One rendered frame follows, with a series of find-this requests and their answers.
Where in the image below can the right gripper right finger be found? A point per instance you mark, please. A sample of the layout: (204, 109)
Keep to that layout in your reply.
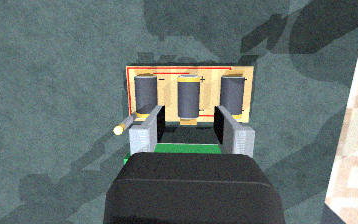
(235, 138)

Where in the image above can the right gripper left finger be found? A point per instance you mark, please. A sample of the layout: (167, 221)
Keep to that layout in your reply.
(144, 137)

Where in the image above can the green open box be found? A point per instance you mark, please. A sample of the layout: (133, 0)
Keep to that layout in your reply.
(183, 148)

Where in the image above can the tan battery holder board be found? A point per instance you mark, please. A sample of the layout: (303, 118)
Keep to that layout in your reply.
(210, 83)

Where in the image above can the dark grey battery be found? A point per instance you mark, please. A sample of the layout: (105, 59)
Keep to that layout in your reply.
(188, 97)
(146, 96)
(232, 94)

